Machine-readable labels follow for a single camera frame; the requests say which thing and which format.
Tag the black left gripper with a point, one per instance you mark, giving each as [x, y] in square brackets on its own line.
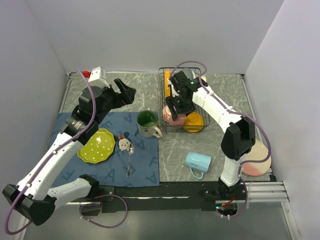
[127, 97]

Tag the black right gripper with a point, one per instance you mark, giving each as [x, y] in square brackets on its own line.
[171, 102]

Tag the orange polka dot plate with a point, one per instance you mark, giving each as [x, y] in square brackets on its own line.
[167, 88]

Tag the orange bowl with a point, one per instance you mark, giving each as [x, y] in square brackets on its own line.
[194, 123]

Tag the cream square cartoon dish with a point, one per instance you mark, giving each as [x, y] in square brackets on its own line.
[204, 78]

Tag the light blue mug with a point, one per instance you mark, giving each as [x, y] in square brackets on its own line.
[198, 162]

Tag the red white patterned dish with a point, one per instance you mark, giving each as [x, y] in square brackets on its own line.
[166, 114]

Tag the pink plastic cup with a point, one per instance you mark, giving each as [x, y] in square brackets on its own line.
[180, 120]

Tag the blue floral plate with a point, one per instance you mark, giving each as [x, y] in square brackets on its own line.
[189, 73]

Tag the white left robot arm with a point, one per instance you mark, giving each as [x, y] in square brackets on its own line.
[34, 197]

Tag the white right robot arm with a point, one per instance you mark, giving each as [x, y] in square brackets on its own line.
[239, 131]

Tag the green-inside floral mug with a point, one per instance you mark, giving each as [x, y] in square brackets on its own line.
[147, 124]

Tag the cartoon mouse spoon rest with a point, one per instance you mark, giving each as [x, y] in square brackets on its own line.
[123, 141]

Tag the silver spoon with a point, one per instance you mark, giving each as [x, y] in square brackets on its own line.
[130, 151]

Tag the green polka dot plate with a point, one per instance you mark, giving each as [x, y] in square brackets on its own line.
[98, 148]

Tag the blue letter-print cloth mat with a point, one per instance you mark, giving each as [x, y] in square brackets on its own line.
[113, 171]

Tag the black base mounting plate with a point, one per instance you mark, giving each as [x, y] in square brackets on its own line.
[175, 195]

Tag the pink white round plate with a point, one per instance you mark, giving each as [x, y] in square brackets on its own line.
[258, 152]

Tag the black wire dish rack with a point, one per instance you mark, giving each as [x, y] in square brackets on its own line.
[166, 127]

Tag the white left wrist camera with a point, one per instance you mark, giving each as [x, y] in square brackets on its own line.
[96, 77]

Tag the aluminium rail frame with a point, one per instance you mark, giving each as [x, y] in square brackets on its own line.
[267, 192]

